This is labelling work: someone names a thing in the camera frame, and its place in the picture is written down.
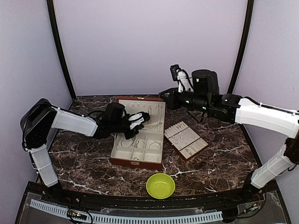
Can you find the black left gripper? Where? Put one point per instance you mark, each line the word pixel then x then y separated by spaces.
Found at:
pixel 128 136

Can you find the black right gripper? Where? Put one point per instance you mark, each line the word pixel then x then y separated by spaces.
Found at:
pixel 172 103

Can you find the brown wooden jewelry box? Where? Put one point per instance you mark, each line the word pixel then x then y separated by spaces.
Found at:
pixel 132 152

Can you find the silver beaded bangle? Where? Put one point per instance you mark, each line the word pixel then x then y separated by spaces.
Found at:
pixel 155 145

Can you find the silver wrap bangle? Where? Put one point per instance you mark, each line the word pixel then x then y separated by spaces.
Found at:
pixel 152 158

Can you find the brown ring earring tray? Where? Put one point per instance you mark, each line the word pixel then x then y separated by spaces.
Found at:
pixel 185 141

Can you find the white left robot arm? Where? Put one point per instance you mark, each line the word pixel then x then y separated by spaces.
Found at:
pixel 43 117

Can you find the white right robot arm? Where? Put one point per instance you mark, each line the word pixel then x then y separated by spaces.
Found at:
pixel 200 92

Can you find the green bowl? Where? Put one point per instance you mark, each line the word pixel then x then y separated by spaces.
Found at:
pixel 160 186

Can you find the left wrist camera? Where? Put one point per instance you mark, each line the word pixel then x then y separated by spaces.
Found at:
pixel 139 118

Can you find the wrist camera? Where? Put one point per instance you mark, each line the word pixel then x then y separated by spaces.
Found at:
pixel 182 78
pixel 139 118

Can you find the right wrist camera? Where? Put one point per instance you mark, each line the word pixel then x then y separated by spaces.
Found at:
pixel 182 78

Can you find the black left frame post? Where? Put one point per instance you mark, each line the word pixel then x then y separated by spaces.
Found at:
pixel 59 48

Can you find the black frame post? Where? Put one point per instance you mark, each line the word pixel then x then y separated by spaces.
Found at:
pixel 59 48
pixel 242 46

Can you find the white slotted cable duct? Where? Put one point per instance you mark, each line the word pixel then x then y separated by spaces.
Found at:
pixel 123 217

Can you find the black right frame post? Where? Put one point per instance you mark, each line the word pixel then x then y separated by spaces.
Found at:
pixel 242 46

